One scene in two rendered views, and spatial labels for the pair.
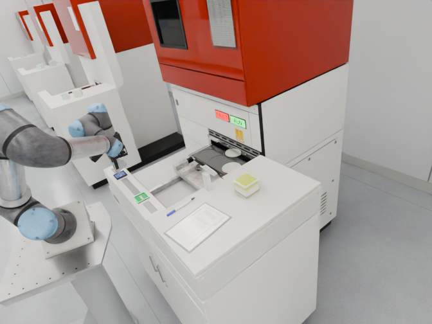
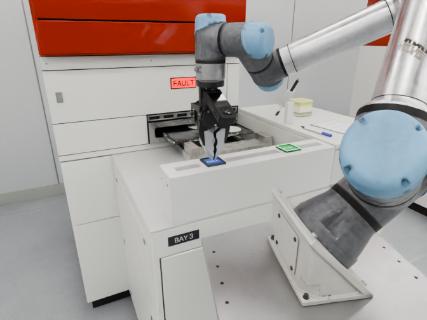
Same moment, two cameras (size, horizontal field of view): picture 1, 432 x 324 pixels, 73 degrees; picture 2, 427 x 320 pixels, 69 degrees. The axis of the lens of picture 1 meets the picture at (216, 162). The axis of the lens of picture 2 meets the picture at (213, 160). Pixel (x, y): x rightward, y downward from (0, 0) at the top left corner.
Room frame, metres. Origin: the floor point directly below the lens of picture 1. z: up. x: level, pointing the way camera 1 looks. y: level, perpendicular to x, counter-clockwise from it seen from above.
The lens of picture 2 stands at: (1.17, 1.28, 1.28)
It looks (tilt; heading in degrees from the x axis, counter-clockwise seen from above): 22 degrees down; 276
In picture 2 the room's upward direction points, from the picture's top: straight up
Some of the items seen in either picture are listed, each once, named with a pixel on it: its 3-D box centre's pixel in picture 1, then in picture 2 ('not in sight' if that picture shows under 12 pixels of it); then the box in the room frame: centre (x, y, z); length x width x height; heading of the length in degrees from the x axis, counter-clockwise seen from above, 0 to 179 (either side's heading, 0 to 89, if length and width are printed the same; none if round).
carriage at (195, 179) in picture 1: (197, 180); (228, 149); (1.23, 0.11, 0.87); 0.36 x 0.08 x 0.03; 31
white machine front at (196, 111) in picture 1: (212, 123); (155, 103); (1.55, -0.02, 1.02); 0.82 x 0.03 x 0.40; 31
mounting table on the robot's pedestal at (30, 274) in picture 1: (67, 251); (316, 303); (1.00, 0.76, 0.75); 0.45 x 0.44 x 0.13; 105
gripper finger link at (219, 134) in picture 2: (121, 166); (215, 141); (1.25, 0.46, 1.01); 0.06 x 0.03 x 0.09; 122
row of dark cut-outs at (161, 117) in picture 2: (231, 141); (194, 113); (1.40, -0.10, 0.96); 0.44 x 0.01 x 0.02; 31
